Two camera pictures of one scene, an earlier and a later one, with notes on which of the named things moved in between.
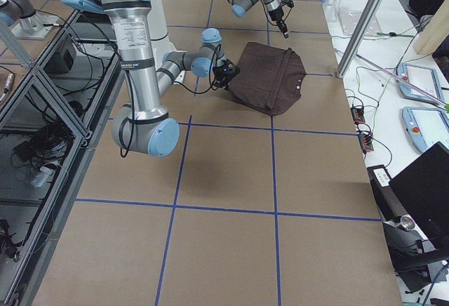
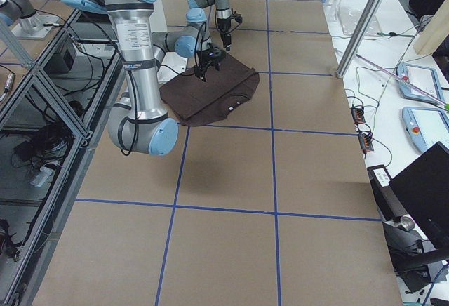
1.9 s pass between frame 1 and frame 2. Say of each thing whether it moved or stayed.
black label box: stayed
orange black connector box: stayed
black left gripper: moved
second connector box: stayed
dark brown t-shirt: moved
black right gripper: moved
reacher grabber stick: stayed
